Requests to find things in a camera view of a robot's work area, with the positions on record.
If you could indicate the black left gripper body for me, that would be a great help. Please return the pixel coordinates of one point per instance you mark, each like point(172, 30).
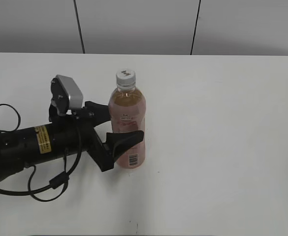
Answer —
point(72, 133)

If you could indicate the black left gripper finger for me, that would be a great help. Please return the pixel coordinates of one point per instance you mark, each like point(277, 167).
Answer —
point(123, 147)
point(99, 113)

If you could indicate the pink label tea bottle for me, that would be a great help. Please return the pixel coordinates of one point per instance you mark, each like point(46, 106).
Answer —
point(127, 108)

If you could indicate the white bottle cap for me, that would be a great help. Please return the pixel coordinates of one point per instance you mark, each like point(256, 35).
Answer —
point(125, 78)

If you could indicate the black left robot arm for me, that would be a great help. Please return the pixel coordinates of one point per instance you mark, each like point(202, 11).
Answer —
point(22, 148)

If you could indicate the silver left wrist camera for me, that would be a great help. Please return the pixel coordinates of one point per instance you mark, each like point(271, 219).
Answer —
point(66, 95)

